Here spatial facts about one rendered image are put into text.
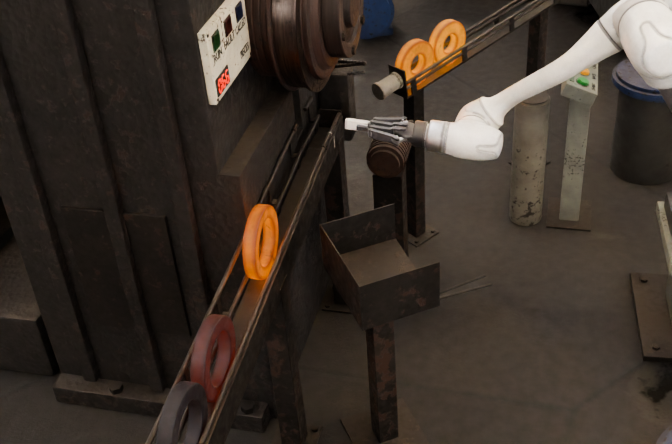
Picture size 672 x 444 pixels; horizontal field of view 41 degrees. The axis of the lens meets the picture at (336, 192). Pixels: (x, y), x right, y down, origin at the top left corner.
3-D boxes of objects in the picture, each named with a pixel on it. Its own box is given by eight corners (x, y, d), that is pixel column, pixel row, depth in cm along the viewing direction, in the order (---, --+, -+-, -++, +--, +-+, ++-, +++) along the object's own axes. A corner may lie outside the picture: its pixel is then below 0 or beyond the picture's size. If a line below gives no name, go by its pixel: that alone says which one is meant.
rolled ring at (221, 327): (227, 297, 195) (213, 296, 196) (198, 364, 182) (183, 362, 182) (241, 353, 207) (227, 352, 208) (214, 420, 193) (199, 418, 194)
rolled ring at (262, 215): (280, 201, 230) (268, 200, 231) (257, 208, 212) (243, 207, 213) (276, 273, 232) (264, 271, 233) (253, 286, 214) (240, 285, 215)
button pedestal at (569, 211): (545, 231, 334) (557, 83, 299) (548, 194, 353) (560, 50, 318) (590, 235, 330) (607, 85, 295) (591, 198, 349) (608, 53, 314)
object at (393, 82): (372, 96, 296) (370, 81, 292) (392, 84, 300) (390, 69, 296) (385, 102, 292) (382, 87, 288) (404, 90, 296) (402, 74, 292)
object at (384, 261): (373, 487, 247) (359, 286, 206) (338, 419, 267) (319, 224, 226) (440, 462, 252) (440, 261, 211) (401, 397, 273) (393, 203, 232)
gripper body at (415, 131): (423, 154, 256) (391, 149, 257) (428, 138, 262) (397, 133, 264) (425, 131, 251) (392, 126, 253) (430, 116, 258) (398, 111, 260)
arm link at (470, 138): (442, 162, 253) (448, 146, 265) (498, 170, 250) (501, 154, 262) (447, 125, 249) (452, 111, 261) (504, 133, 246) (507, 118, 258)
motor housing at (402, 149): (371, 274, 321) (363, 145, 290) (383, 236, 338) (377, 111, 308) (407, 278, 318) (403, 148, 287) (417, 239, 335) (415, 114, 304)
